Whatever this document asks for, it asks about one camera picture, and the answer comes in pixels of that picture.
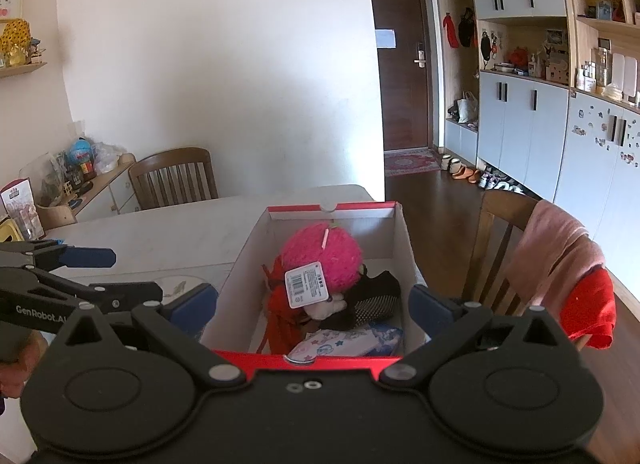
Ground beige tote bag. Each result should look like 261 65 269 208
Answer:
456 91 480 125

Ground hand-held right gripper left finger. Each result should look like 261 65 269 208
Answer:
50 283 247 388

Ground white cabinet with stickers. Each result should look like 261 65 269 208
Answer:
555 89 640 265

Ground white shoes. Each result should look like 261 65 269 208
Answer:
477 169 523 192

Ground clear plastic container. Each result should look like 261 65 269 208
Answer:
15 204 43 240

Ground pink plush toy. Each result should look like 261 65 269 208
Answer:
277 221 363 321

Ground wooden sideboard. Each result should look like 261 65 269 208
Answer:
45 154 141 222

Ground glass jar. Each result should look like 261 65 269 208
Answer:
595 47 613 92

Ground person's left hand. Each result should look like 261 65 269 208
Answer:
0 331 49 400

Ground red and white cardboard box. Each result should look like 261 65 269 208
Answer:
199 200 432 381

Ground wooden chair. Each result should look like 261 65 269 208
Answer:
462 189 541 315
128 147 219 211

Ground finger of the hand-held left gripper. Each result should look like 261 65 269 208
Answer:
0 239 117 270
0 267 164 314

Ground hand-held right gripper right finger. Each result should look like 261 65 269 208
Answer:
378 284 576 390

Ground red garment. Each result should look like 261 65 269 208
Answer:
559 267 617 350

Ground white plastic bag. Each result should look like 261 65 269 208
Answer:
94 141 126 175

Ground black hanging bag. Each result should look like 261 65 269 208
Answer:
457 7 478 48

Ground brown wooden door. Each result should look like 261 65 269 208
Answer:
366 0 435 151

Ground red and white card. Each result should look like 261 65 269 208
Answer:
0 178 41 240

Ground cartoon print tissue pack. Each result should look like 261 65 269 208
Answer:
287 327 383 360

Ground white base cabinet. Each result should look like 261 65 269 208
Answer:
477 69 571 202

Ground pink towel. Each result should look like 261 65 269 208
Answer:
505 200 606 315

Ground red cloth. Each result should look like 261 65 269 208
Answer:
259 261 313 352

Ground blue globe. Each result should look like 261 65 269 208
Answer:
67 140 96 165

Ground golden ornament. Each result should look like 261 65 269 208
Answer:
0 18 32 68

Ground black dotted glove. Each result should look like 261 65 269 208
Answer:
320 269 402 331

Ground wooden wall shelf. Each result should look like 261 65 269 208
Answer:
0 62 48 79

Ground blue tissue pack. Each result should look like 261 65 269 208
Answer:
367 324 405 357

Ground red patterned rug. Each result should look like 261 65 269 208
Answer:
384 148 443 177

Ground red hanging ornament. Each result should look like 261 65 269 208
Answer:
442 14 460 48

